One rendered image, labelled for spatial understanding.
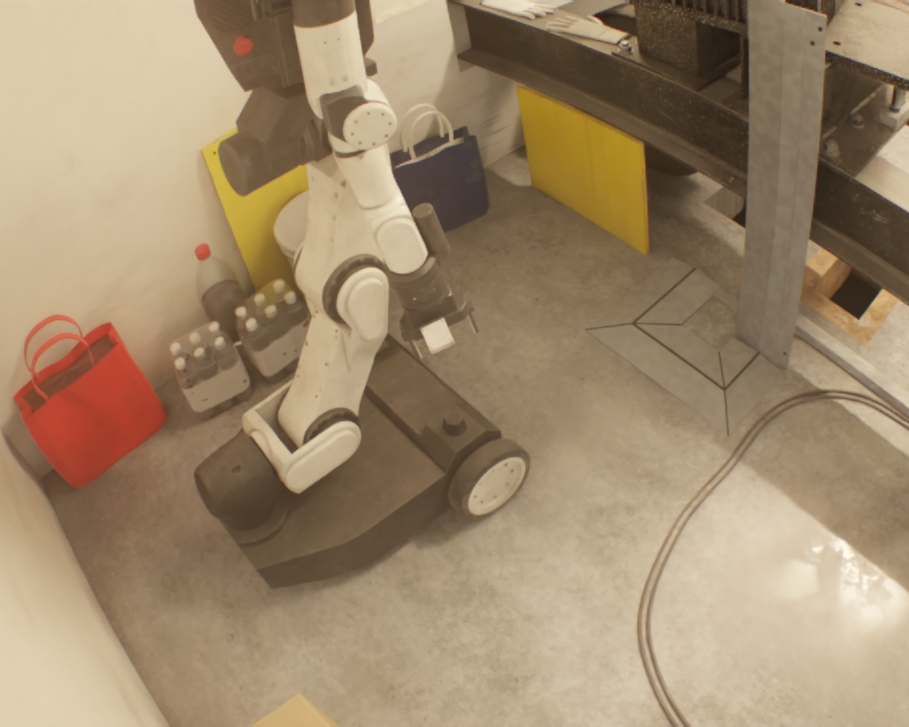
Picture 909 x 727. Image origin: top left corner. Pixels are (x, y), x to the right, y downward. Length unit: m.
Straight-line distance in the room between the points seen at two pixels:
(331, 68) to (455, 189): 1.44
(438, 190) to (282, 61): 1.29
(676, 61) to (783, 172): 0.44
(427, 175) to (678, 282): 0.78
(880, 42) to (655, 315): 1.08
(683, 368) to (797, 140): 0.76
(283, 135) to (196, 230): 0.99
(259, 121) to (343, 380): 0.62
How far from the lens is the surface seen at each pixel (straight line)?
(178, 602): 2.08
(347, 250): 1.57
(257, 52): 1.30
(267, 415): 1.88
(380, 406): 1.97
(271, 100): 1.39
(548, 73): 2.52
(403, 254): 1.34
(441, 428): 1.86
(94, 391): 2.24
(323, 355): 1.72
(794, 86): 1.69
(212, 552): 2.10
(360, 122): 1.18
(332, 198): 1.52
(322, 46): 1.14
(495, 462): 1.81
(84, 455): 2.35
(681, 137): 2.22
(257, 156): 1.38
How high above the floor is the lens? 1.67
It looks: 47 degrees down
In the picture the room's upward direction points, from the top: 13 degrees counter-clockwise
